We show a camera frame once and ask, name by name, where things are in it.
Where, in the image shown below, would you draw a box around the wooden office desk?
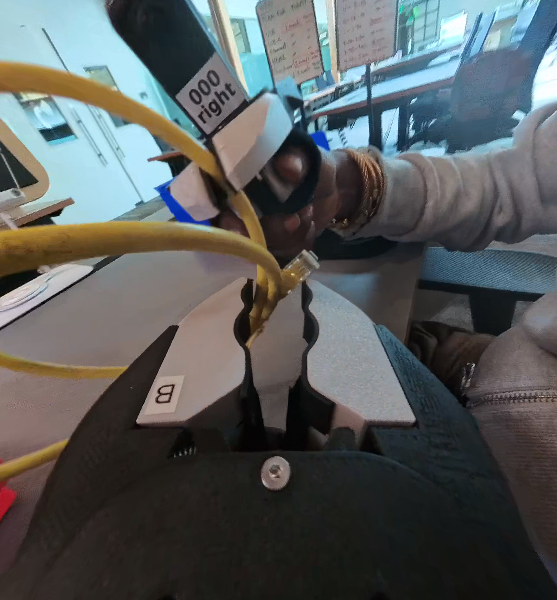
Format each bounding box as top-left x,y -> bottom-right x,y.
306,47 -> 464,151

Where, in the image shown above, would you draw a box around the grey chair armrest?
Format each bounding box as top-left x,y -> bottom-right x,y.
418,246 -> 557,334

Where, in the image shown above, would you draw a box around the yellow network cable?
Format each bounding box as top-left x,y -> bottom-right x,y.
0,60 -> 320,490

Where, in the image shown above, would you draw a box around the person's right forearm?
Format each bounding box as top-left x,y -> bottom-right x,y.
363,89 -> 557,254

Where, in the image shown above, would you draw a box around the black panel desk lamp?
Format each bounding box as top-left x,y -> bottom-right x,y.
0,96 -> 95,343

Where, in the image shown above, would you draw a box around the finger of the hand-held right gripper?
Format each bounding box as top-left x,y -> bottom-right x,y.
210,95 -> 295,191
170,163 -> 220,222

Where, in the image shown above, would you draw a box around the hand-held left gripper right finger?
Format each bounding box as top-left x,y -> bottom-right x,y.
287,280 -> 417,449

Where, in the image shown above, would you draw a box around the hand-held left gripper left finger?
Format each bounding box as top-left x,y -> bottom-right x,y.
136,277 -> 267,451

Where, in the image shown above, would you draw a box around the blue storage bin white label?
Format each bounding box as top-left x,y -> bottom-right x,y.
155,131 -> 332,227

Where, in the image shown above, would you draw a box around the gold bracelets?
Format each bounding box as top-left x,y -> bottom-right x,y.
328,147 -> 385,231

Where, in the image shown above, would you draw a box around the grey desk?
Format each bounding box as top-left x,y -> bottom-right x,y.
0,244 -> 424,600

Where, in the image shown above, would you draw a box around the framed wall picture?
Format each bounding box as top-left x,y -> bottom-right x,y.
13,90 -> 78,144

